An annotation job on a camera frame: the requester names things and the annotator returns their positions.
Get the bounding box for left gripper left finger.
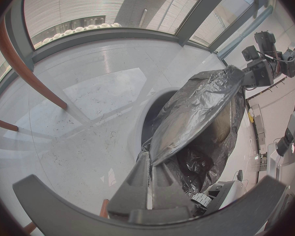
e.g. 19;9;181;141
107;152;153;219

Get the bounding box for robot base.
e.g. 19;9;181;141
190;143;295;212

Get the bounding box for black plastic bag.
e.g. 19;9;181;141
141;65;247;201

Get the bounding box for window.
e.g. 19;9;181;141
0;0;273;99

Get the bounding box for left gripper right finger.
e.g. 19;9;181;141
151;162;197;214

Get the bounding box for wooden chair white cushions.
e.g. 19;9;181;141
0;16;109;235

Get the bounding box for white trash bin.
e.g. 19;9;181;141
127;88;178;163

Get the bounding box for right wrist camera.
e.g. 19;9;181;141
242;46;260;62

